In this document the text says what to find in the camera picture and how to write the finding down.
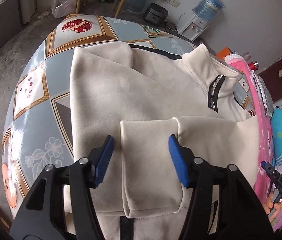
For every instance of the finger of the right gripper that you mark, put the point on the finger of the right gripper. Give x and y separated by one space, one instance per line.
267 167

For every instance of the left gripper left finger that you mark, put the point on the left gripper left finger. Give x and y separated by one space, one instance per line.
42 213

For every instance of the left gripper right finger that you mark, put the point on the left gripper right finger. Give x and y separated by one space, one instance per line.
223 205

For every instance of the cream zip-up jacket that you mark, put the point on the cream zip-up jacket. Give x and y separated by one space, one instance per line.
140 98

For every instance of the person's right hand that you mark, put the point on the person's right hand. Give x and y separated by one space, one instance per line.
273 211

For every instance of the pink floral blanket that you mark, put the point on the pink floral blanket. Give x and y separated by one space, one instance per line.
247 96

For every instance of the grey lace pillow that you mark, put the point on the grey lace pillow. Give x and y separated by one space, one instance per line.
264 95

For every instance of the fruit pattern blue tablecloth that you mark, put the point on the fruit pattern blue tablecloth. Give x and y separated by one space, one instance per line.
37 130

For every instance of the red thermos bottle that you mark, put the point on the red thermos bottle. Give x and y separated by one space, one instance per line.
253 65

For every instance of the white water dispenser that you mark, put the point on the white water dispenser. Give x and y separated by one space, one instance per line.
191 26

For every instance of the blue water jug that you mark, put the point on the blue water jug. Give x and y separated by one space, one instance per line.
206 10

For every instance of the black rice cooker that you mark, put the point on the black rice cooker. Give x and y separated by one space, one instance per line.
155 14

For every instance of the white plastic bag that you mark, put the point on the white plastic bag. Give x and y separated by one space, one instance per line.
61 8

